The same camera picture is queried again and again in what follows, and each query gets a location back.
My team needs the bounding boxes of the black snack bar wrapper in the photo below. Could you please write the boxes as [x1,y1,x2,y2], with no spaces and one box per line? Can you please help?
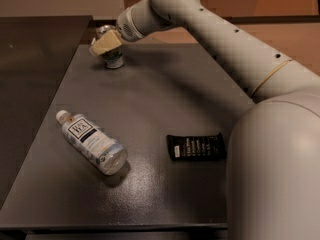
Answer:
[166,133,227,161]

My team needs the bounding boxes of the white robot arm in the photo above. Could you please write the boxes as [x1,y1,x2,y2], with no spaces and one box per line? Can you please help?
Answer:
[116,0,320,240]

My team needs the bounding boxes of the clear plastic tea bottle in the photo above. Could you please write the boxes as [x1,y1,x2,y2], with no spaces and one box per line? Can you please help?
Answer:
[56,110,128,176]

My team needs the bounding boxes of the green white 7up can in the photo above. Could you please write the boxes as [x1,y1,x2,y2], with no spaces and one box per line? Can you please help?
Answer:
[97,25,124,69]

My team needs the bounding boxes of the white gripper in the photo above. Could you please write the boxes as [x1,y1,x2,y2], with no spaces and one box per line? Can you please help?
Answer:
[89,0,157,56]

